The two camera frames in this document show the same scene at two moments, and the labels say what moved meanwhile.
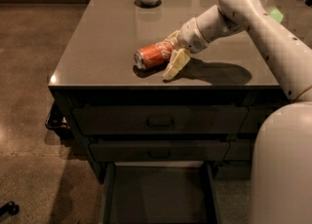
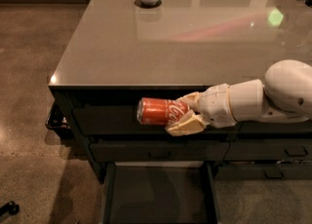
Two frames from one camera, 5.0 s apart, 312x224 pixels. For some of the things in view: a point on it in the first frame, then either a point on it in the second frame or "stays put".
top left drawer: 158,121 stays put
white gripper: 192,38 -> 215,105
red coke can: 151,59 -> 156,111
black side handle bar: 57,120 stays put
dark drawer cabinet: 159,145 stays put
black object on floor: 9,207 stays put
